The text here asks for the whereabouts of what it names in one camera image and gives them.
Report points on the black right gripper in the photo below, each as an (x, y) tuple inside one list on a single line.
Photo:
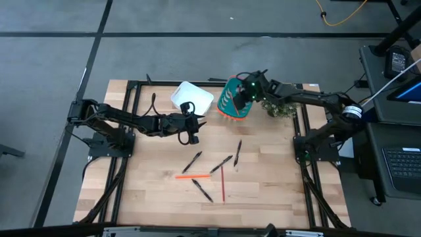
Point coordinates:
[(251, 90)]

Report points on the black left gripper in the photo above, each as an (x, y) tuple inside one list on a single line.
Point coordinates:
[(177, 125)]

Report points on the black retractable pen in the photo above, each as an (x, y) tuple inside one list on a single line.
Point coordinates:
[(202, 191), (237, 153), (192, 162), (221, 164)]

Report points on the orange pen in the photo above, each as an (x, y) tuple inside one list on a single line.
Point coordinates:
[(192, 176)]

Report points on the red pencil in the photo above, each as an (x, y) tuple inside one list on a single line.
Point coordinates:
[(223, 184)]

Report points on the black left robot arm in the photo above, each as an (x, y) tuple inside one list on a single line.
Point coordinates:
[(131, 120)]

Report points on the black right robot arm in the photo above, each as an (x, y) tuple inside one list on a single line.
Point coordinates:
[(315, 98)]

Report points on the teal basket with orange rim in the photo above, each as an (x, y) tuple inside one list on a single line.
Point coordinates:
[(227, 98)]

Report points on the white plastic bin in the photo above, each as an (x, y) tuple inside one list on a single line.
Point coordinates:
[(189, 93)]

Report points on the potted plant with white flowers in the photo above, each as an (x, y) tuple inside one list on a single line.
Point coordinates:
[(279, 110)]

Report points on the black power adapter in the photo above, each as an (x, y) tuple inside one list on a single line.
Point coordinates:
[(361, 84)]

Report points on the plain white box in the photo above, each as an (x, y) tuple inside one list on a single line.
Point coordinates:
[(347, 151)]

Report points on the dark grey cart shelf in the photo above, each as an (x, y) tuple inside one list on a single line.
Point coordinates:
[(375, 98)]

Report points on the dark grey desk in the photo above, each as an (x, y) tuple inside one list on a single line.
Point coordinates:
[(378, 138)]

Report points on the black power supply unit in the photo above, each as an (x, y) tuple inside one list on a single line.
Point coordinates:
[(398, 62)]

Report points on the black metal pole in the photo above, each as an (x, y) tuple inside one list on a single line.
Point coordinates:
[(398, 34)]

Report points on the monitor with blue screen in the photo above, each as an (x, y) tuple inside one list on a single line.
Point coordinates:
[(409, 92)]

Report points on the black caster wheel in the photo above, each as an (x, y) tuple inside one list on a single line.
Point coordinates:
[(376, 201)]

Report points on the black laptop keyboard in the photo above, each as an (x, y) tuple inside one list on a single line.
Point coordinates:
[(404, 168)]

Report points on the dark metal foot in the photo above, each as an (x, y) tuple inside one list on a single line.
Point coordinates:
[(10, 150)]

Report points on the black aluminium table frame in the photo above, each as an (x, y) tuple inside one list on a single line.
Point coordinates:
[(158, 82)]

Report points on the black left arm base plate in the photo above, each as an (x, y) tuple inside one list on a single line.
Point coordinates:
[(98, 149)]

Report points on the black camera mount beam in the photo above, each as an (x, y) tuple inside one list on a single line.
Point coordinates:
[(49, 232)]

